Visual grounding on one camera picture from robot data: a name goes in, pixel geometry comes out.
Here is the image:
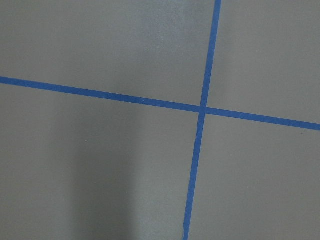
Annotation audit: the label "blue tape grid lines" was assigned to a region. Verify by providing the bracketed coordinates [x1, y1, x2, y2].
[0, 0, 320, 240]

